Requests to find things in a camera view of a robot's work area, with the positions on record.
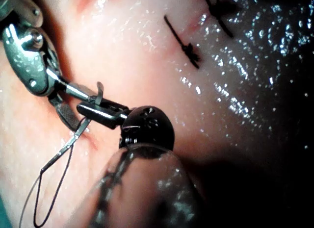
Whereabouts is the right arm needle driver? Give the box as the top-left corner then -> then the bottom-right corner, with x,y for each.
1,23 -> 62,97

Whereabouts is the left arm needle driver jaw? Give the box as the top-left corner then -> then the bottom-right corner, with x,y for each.
100,98 -> 130,115
76,102 -> 129,130

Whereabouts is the right arm needle driver jaw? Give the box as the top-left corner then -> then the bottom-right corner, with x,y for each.
46,67 -> 99,103
48,94 -> 82,132

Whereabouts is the left arm needle driver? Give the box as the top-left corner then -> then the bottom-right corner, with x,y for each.
119,105 -> 176,152

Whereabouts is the curved steel needle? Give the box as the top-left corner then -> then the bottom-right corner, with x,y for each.
40,81 -> 105,175

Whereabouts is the black thread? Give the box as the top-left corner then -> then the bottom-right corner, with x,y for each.
18,139 -> 75,228

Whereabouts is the tissue pad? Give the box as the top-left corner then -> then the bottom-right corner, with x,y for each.
0,0 -> 314,228

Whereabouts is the black stitching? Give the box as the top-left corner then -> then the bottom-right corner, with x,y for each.
163,0 -> 258,70

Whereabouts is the blue-green cloth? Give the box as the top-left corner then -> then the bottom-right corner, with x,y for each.
0,195 -> 13,228

